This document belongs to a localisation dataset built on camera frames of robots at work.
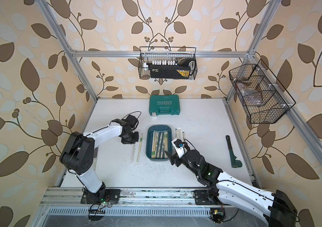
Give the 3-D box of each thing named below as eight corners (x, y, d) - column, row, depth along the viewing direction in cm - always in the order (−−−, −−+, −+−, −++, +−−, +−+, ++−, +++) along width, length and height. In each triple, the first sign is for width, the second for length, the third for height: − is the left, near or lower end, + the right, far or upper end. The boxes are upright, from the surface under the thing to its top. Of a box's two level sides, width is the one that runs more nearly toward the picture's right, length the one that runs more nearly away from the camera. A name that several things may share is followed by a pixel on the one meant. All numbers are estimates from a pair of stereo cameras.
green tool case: (149, 116, 112) (148, 111, 107) (150, 97, 126) (150, 92, 121) (179, 116, 112) (180, 111, 107) (178, 97, 126) (178, 92, 121)
